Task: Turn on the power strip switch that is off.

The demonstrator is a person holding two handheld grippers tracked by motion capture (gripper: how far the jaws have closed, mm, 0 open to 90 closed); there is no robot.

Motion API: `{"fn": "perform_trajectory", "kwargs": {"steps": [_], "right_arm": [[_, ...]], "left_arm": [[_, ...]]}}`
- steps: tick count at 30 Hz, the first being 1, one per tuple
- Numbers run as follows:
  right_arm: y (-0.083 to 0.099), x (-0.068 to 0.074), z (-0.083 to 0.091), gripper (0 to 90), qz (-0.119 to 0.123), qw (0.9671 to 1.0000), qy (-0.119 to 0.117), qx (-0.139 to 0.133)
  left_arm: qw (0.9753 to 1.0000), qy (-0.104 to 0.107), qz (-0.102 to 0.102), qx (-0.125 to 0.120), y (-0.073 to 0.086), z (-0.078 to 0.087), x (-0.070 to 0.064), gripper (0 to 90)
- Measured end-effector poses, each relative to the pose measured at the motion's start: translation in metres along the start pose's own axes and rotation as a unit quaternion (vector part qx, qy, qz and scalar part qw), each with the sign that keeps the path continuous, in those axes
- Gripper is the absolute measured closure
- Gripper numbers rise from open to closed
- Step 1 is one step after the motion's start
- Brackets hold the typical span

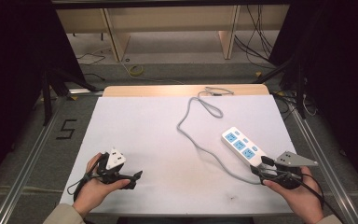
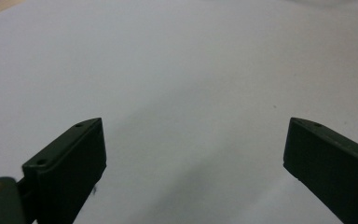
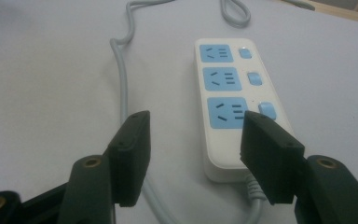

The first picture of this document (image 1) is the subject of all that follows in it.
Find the person's right hand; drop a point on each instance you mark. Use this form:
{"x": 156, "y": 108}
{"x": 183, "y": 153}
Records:
{"x": 304, "y": 199}

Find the white power strip blue sockets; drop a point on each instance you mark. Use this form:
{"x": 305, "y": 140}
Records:
{"x": 242, "y": 146}

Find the aluminium floor rail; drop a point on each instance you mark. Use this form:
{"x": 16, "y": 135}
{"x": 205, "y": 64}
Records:
{"x": 28, "y": 158}
{"x": 326, "y": 161}

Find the wooden bench frame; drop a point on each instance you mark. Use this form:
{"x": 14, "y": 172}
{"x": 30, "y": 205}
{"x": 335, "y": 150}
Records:
{"x": 174, "y": 18}

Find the person's left hand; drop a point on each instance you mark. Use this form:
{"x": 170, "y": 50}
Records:
{"x": 94, "y": 191}

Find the white table cover sheet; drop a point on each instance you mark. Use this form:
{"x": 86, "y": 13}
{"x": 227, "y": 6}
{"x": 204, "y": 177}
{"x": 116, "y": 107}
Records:
{"x": 155, "y": 149}

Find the black curtain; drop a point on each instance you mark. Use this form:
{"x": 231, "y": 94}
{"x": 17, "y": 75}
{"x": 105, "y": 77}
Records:
{"x": 12, "y": 77}
{"x": 341, "y": 77}

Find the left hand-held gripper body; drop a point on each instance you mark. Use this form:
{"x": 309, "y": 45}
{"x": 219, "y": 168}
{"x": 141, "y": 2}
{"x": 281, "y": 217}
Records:
{"x": 115, "y": 160}

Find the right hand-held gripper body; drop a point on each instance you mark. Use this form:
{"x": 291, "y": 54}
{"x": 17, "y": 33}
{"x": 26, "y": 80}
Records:
{"x": 292, "y": 160}

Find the yellow tape roll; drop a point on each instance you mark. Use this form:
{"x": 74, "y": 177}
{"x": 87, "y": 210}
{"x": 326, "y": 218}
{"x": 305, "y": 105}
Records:
{"x": 135, "y": 70}

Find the black metal stand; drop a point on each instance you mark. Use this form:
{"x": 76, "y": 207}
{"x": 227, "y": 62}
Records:
{"x": 298, "y": 84}
{"x": 48, "y": 93}

